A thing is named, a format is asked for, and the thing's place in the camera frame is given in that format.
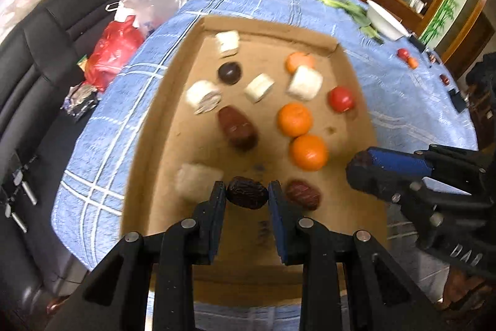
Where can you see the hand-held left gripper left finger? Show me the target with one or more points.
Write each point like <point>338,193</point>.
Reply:
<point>217,222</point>

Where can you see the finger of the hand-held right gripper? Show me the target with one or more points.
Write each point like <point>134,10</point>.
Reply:
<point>399,162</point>
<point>391,188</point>

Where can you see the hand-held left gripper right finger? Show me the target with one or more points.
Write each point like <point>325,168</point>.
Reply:
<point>279,226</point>

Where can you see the dark wrinkled date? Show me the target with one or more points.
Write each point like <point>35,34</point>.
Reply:
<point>247,192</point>

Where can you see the white pastry roll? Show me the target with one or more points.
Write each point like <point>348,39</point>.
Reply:
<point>259,87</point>
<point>305,83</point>
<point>203,96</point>
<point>227,43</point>
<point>197,179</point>

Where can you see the shallow cardboard box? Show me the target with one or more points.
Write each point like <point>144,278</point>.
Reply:
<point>182,145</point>

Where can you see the red tomato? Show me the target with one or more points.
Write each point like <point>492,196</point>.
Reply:
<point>403,53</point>
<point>341,99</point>

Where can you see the large red date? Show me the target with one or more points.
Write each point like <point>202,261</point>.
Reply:
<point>237,125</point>

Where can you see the small orange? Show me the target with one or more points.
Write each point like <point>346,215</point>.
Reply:
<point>299,60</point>

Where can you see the dark round date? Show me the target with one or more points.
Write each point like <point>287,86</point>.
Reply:
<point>229,72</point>

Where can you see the black power adapter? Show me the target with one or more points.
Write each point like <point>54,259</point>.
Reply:
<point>459,100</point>

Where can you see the white bowl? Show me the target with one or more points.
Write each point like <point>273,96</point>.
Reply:
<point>385,20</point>

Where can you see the green bok choy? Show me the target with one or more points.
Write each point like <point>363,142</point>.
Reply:
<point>354,11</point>

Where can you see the blue checked tablecloth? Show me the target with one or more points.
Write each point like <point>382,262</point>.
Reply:
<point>112,90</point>

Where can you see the shiny snack packet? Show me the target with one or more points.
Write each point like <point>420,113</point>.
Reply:
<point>80,101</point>

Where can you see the red plastic bag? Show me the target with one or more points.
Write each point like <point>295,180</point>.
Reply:
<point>112,51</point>

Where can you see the bunch of keys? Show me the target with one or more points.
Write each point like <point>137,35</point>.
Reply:
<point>19,183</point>

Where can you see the clear plastic bag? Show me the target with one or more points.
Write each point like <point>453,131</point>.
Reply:
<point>149,1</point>

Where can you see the black leather sofa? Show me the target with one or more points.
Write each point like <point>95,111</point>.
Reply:
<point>38,63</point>

